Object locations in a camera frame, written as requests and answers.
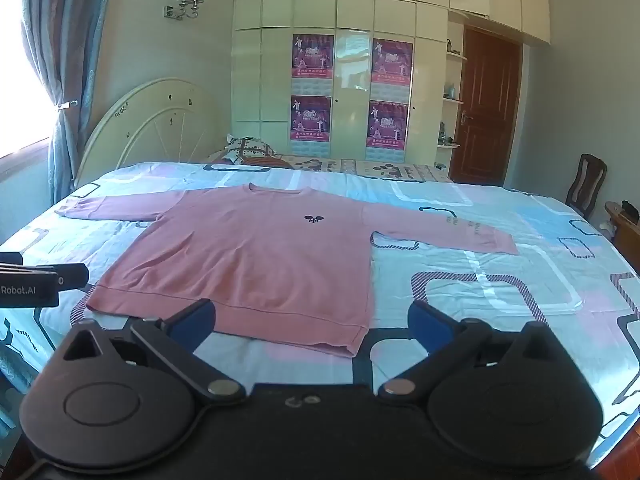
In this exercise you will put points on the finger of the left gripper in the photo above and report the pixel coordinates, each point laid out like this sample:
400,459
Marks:
69,275

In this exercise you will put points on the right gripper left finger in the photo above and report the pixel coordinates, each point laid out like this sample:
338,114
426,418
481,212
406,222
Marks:
170,344

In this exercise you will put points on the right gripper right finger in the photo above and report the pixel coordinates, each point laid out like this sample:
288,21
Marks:
450,345

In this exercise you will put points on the pink long-sleeve sweater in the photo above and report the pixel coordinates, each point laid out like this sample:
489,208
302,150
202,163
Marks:
287,266

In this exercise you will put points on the patterned pastel bed sheet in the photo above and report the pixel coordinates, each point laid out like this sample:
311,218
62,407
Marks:
565,274

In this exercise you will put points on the cream round headboard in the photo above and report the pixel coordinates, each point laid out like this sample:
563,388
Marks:
164,120

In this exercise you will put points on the floral beige bed cover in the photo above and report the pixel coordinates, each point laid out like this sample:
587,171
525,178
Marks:
396,171

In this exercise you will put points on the patterned pillow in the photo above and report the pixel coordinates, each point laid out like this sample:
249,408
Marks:
244,147

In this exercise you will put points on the dark wooden chair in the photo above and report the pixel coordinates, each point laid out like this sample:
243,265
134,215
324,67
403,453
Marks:
583,193

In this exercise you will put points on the wooden side table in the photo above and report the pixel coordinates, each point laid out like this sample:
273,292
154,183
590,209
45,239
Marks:
626,238

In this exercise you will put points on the lower right magenta poster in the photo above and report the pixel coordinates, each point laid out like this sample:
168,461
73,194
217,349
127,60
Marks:
387,125

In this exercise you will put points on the magenta poster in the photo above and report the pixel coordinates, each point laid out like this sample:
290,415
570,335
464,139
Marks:
387,125
391,62
312,56
310,118

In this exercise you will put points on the lower left magenta poster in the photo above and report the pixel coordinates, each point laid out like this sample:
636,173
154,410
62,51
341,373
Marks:
310,118

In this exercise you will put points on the blue grey curtain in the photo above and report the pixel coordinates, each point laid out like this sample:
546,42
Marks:
62,39

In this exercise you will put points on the brown wooden door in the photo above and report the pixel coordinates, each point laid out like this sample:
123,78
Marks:
490,90

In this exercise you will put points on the upper right magenta poster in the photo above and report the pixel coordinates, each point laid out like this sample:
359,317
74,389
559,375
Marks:
391,62

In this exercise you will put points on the cream glossy wardrobe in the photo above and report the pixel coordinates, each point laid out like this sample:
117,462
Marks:
262,82

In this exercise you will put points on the corner open shelves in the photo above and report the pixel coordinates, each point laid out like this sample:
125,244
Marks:
451,95

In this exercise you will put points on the upper left magenta poster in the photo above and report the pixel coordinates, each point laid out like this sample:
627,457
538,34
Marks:
312,56

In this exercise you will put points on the twin-shade wall lamp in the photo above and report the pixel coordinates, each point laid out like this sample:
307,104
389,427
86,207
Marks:
181,9

